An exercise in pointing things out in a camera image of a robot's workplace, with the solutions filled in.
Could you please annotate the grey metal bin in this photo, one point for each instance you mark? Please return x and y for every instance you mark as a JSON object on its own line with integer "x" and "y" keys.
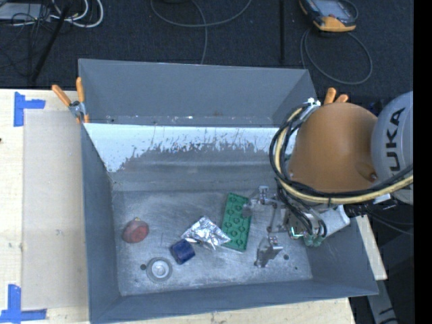
{"x": 189, "y": 194}

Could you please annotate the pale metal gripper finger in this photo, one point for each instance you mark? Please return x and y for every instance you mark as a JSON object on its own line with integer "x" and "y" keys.
{"x": 254, "y": 205}
{"x": 266, "y": 252}

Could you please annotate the small blue cup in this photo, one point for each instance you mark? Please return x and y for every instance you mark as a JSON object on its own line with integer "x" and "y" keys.
{"x": 182, "y": 251}

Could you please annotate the red round toy fruit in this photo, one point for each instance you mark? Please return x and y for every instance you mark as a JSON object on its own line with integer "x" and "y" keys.
{"x": 135, "y": 231}

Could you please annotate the crumpled silver foil packet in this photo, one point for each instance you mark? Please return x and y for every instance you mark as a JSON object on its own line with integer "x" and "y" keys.
{"x": 206, "y": 233}

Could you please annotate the dark green flat block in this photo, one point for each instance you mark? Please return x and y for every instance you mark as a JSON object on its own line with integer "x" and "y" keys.
{"x": 238, "y": 222}

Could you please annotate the pale flat board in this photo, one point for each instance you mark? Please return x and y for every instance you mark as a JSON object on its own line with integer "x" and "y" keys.
{"x": 50, "y": 197}

